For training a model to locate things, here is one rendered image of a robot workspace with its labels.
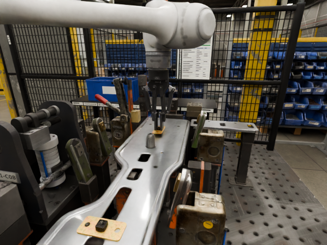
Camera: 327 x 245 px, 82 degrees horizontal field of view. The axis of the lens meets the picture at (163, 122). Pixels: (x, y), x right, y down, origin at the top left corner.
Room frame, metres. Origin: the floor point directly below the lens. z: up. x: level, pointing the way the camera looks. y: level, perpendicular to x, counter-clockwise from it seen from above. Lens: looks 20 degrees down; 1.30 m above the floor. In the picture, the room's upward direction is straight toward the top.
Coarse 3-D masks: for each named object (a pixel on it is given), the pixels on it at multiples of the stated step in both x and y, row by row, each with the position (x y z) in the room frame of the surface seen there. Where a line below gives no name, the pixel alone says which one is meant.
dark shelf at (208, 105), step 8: (80, 104) 1.15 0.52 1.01; (88, 104) 1.14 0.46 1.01; (96, 104) 1.13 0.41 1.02; (112, 104) 1.11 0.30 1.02; (136, 104) 1.08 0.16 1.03; (160, 104) 1.08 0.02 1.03; (184, 104) 1.08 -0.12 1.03; (208, 104) 1.08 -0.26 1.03; (208, 112) 1.00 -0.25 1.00; (216, 112) 0.99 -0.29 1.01
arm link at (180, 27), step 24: (0, 0) 0.46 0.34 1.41; (24, 0) 0.49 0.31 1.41; (48, 0) 0.51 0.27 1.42; (72, 0) 0.52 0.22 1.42; (48, 24) 0.52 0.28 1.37; (72, 24) 0.52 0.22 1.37; (96, 24) 0.51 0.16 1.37; (120, 24) 0.50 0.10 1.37; (144, 24) 0.50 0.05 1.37; (168, 24) 0.52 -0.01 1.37; (192, 24) 0.50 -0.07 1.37; (192, 48) 0.56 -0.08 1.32
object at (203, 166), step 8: (192, 168) 0.48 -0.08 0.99; (200, 168) 0.47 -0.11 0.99; (208, 168) 0.47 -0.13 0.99; (200, 176) 0.47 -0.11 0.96; (208, 176) 0.47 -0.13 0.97; (192, 184) 0.47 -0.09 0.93; (200, 184) 0.47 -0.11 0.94; (208, 184) 0.47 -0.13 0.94; (200, 192) 0.47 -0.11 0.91; (208, 192) 0.47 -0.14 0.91
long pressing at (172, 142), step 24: (144, 120) 0.87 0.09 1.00; (168, 120) 0.87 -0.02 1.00; (144, 144) 0.61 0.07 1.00; (168, 144) 0.61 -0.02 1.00; (144, 168) 0.46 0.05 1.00; (168, 168) 0.46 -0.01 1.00; (144, 192) 0.36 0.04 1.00; (72, 216) 0.29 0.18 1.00; (96, 216) 0.29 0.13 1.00; (120, 216) 0.29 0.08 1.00; (144, 216) 0.29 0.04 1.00; (48, 240) 0.24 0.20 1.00; (72, 240) 0.24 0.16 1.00; (120, 240) 0.24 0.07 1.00; (144, 240) 0.24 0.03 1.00
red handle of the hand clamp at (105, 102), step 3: (96, 96) 0.76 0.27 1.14; (99, 96) 0.76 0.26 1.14; (99, 99) 0.76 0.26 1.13; (102, 99) 0.76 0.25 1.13; (105, 99) 0.76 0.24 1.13; (102, 102) 0.75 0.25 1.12; (105, 102) 0.75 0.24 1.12; (108, 102) 0.76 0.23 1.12; (108, 105) 0.75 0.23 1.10; (111, 105) 0.75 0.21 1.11; (111, 108) 0.75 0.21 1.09; (114, 108) 0.75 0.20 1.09; (117, 108) 0.75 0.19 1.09; (117, 111) 0.75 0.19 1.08; (120, 114) 0.74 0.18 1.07
